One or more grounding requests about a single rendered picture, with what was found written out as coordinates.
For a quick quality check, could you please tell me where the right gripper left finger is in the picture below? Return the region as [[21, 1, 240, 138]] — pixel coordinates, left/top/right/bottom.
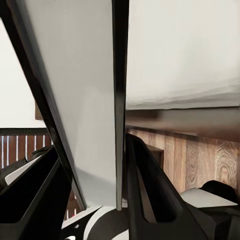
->
[[0, 145, 72, 240]]

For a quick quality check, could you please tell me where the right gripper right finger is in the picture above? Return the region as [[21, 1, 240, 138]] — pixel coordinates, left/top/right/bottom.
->
[[125, 133, 210, 240]]

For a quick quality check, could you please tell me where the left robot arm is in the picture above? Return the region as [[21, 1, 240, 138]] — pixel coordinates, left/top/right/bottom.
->
[[0, 145, 53, 193]]

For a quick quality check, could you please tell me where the hardback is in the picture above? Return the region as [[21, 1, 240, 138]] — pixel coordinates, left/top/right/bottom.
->
[[0, 0, 130, 211]]

